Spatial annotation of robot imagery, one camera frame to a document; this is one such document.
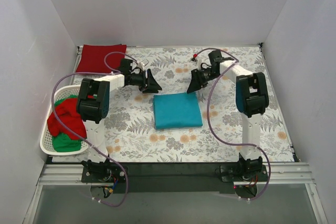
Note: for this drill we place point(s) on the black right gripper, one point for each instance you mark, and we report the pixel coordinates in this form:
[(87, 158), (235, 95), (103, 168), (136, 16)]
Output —
[(200, 78)]

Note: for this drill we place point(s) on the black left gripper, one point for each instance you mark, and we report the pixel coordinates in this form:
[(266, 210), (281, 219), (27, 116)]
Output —
[(145, 80)]

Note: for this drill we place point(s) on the teal t shirt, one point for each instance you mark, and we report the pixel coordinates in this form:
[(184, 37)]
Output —
[(175, 111)]

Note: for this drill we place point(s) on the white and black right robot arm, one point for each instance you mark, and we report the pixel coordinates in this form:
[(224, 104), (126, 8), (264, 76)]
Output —
[(252, 100)]

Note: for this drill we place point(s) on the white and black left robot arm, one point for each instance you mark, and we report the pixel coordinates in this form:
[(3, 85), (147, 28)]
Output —
[(93, 107)]

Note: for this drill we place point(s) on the floral patterned table mat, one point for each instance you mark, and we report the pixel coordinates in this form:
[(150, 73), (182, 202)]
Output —
[(129, 127)]

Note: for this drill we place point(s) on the folded red t shirt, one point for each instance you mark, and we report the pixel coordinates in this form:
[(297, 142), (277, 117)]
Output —
[(92, 58)]

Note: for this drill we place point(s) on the crumpled red t shirt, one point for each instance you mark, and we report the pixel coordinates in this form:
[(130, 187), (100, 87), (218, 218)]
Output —
[(66, 111)]

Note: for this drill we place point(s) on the crumpled green t shirt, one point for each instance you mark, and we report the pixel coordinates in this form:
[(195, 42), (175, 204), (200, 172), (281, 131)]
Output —
[(62, 143)]

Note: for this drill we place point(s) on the white plastic laundry basket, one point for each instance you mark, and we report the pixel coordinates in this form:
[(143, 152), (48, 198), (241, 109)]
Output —
[(46, 138)]

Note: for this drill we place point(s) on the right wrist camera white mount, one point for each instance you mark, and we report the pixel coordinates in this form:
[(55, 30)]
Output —
[(197, 60)]

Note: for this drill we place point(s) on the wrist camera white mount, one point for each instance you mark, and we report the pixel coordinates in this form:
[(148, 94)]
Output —
[(197, 60), (143, 64)]

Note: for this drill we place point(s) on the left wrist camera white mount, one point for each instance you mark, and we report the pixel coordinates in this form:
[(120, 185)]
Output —
[(143, 64)]

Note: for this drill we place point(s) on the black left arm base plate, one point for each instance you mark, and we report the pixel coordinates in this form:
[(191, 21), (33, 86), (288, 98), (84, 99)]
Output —
[(102, 172)]

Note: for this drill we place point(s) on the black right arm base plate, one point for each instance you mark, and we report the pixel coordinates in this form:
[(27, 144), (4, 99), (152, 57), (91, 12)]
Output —
[(236, 172)]

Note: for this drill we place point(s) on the aluminium frame rail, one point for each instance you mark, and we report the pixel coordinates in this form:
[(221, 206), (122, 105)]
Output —
[(177, 193)]

